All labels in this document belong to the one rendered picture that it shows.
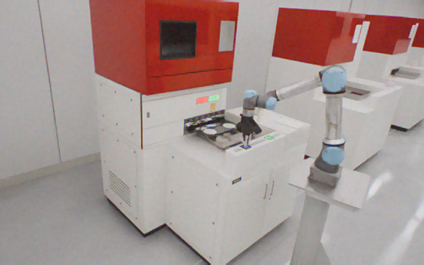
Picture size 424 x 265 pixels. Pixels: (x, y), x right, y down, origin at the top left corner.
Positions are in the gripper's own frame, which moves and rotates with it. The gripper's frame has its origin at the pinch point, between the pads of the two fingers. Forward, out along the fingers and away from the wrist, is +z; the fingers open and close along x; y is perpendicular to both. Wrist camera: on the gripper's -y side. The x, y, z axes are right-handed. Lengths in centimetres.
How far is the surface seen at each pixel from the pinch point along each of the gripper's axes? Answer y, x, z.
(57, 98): 207, 44, 16
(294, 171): -24.6, -22.2, 15.8
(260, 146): -3.8, -10.2, 1.9
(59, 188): 173, 64, 97
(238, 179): -3.9, 9.8, 20.1
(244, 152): -3.7, 6.9, 1.7
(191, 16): 53, 6, -73
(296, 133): -4, -54, 4
